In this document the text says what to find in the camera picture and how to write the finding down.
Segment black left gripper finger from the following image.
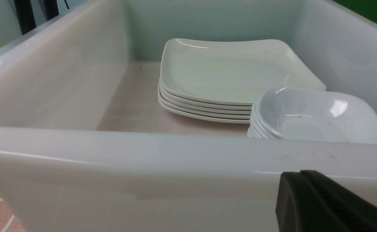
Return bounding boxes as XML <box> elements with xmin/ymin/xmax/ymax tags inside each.
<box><xmin>275</xmin><ymin>170</ymin><xmax>377</xmax><ymax>232</ymax></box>

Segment stacked white bowls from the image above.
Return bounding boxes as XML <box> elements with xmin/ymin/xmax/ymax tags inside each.
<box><xmin>247</xmin><ymin>88</ymin><xmax>377</xmax><ymax>144</ymax></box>

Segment stacked white square plates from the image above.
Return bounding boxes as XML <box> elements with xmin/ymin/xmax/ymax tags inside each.
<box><xmin>157</xmin><ymin>38</ymin><xmax>326</xmax><ymax>124</ymax></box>

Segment green cloth backdrop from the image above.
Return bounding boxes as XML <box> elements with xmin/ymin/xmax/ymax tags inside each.
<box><xmin>334</xmin><ymin>0</ymin><xmax>377</xmax><ymax>24</ymax></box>

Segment large white plastic tub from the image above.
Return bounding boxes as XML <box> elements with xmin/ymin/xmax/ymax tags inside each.
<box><xmin>0</xmin><ymin>0</ymin><xmax>377</xmax><ymax>232</ymax></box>

